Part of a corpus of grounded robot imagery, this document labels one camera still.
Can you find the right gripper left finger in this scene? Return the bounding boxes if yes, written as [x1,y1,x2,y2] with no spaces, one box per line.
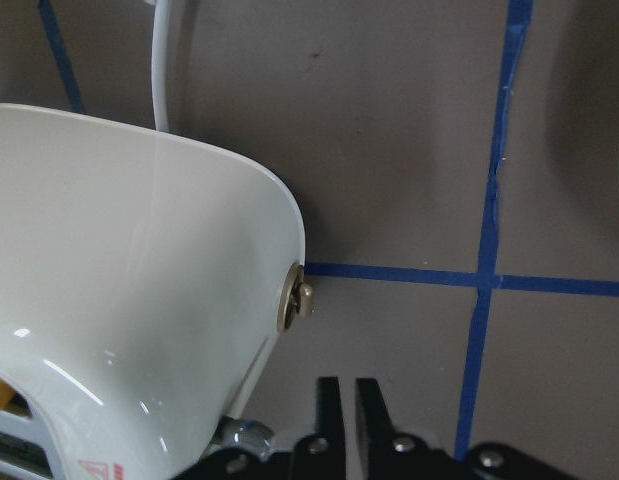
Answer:
[315,376,342,438]

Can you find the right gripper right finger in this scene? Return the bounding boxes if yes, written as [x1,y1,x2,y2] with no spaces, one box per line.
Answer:
[355,378,395,436]

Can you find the white toaster power cord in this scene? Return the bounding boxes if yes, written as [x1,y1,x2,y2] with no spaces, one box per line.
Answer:
[144,0,190,135]

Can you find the white two-slot toaster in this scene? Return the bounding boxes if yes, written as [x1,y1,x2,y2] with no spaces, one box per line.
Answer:
[0,104,305,479]

